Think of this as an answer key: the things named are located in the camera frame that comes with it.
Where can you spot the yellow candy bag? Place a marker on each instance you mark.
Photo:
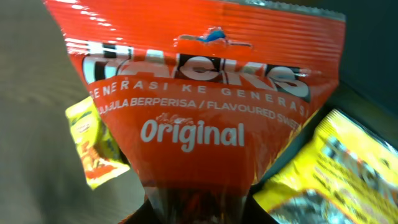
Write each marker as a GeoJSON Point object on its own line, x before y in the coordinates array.
{"type": "Point", "coordinates": [345, 174]}

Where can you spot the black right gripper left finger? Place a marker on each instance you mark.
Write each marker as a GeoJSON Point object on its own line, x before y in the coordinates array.
{"type": "Point", "coordinates": [144, 215]}

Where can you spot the yellow orange snack packet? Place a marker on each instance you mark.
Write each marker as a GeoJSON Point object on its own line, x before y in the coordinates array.
{"type": "Point", "coordinates": [99, 153]}

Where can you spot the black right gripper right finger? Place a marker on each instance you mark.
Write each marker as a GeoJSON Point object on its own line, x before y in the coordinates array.
{"type": "Point", "coordinates": [254, 214]}

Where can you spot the red Hacks candy bag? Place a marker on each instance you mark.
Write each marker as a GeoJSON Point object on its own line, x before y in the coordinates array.
{"type": "Point", "coordinates": [202, 96]}

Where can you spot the dark green open box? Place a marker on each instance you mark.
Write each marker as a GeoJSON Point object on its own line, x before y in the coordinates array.
{"type": "Point", "coordinates": [368, 72]}

